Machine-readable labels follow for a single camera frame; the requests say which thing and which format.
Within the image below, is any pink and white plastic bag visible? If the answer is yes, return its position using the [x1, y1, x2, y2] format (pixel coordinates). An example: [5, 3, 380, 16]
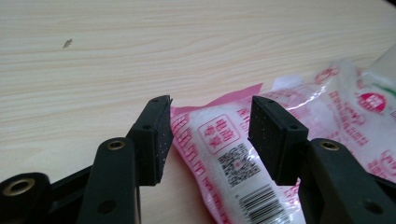
[170, 59, 396, 224]

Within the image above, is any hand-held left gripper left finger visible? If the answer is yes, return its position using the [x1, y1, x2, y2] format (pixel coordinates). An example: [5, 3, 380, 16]
[76, 94, 175, 224]

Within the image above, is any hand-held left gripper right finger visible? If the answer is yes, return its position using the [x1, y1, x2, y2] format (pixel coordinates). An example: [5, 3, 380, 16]
[247, 95, 396, 224]

